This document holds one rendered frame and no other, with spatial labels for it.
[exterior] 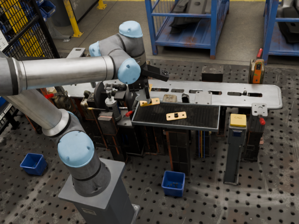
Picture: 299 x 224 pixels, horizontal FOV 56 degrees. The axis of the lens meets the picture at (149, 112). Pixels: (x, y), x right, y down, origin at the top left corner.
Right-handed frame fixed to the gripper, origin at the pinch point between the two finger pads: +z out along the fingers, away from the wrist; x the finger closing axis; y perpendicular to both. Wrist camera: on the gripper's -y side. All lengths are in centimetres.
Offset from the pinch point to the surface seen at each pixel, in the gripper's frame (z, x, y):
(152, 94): 23.0, -29.3, -1.0
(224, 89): 23, -24, -40
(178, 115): 6.0, 6.4, -11.1
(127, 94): 5.0, -11.4, 10.0
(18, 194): 53, 3, 82
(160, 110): 7.0, 0.3, -4.2
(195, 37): 106, -219, -62
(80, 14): 101, -330, 93
